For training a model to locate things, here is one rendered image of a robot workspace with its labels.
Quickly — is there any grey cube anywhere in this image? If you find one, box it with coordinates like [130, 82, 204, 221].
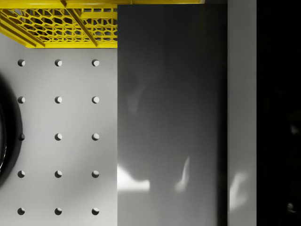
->
[117, 4, 229, 226]

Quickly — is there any yellow basket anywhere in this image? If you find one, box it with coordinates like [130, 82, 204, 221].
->
[0, 0, 206, 49]

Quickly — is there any black plate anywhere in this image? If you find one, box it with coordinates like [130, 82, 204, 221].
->
[0, 71, 24, 189]

